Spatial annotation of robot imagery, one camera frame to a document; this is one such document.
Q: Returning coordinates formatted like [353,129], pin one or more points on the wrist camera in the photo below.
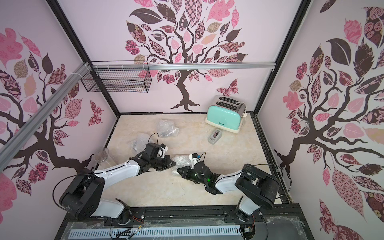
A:
[194,158]
[155,150]

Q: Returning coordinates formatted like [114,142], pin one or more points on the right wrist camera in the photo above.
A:
[194,158]

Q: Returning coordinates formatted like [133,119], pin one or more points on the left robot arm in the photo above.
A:
[83,197]

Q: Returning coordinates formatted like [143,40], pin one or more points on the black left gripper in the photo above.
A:
[168,161]

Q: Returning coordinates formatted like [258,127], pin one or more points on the clear drinking glass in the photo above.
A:
[104,158]

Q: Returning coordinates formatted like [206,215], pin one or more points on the mint green toaster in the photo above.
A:
[226,113]

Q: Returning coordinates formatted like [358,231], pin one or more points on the aluminium rail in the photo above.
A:
[157,67]
[13,146]

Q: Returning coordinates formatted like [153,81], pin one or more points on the aluminium rail left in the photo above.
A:
[13,146]

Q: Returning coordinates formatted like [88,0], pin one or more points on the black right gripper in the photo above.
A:
[190,173]

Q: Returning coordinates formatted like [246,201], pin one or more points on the black wire basket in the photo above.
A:
[119,76]

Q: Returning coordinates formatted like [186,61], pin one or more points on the white slotted cable duct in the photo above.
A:
[161,233]

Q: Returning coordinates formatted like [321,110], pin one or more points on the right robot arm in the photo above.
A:
[259,188]

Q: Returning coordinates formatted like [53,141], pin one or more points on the aluminium rail back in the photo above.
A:
[157,67]

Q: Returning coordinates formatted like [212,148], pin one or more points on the grey tape dispenser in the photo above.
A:
[215,136]

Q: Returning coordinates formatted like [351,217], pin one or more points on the black corner frame post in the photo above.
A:
[67,27]

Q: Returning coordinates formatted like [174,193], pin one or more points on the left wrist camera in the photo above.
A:
[155,150]

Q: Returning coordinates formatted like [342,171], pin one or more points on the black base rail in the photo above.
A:
[227,213]

